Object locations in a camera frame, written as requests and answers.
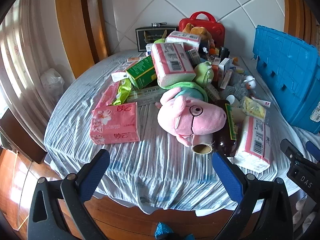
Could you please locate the pale striped curtain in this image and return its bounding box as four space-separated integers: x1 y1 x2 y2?
0 0 65 140

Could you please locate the dark wooden nightstand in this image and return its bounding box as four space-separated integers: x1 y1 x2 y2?
0 109 48 165

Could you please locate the white blue box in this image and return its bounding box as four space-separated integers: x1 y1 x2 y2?
219 58 237 80

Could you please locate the grey plush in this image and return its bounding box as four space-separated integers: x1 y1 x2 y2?
226 73 250 99

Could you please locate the brown teddy plush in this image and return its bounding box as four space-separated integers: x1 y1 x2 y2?
182 23 213 43

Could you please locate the yellow-green wipes packet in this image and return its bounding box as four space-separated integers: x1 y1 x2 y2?
112 79 132 105

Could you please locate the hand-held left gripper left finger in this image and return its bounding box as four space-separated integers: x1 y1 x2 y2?
27 149 110 240

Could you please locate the padded headboard wooden frame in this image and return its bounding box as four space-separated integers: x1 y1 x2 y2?
54 0 320 80

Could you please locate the white paper roll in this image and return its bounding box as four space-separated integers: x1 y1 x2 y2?
191 134 213 155

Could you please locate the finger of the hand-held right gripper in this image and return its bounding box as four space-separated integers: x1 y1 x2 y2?
280 139 305 162
305 141 320 161

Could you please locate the blue plastic crate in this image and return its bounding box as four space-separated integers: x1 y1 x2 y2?
252 25 320 134

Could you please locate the blue shoe cover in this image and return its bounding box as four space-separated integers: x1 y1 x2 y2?
154 222 195 240

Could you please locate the white long box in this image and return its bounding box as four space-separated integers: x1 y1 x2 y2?
186 49 200 65

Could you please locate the green cardboard box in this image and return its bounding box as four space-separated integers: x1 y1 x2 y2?
125 55 157 89

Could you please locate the clear plastic bag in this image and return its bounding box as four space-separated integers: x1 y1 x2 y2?
40 68 65 98

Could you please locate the red plastic carry case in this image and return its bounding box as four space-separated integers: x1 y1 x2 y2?
178 11 227 49

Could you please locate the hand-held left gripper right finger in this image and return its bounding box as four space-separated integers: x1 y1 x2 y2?
212 151 293 240

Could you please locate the pink pig plush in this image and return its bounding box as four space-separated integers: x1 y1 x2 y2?
155 89 227 147

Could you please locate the brown glass bottle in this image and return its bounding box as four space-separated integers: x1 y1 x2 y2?
214 99 238 158

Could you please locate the dark box with gold emblem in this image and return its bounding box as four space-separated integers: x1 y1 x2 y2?
135 22 179 52

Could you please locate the yellow packet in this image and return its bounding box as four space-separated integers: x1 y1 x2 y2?
240 96 267 120

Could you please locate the white pink tissue pack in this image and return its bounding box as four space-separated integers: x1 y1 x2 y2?
151 43 196 87
165 31 201 51
234 116 272 173

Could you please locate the white duck toy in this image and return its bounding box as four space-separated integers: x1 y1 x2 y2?
243 76 256 91

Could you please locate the white red tube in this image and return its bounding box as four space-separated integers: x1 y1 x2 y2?
250 97 272 107

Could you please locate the white paper tag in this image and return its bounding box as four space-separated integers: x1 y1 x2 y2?
111 72 129 83

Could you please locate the green frog plush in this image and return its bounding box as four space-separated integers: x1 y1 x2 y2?
194 61 213 87

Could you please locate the long grey gold box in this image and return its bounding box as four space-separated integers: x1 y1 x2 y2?
127 87 173 106

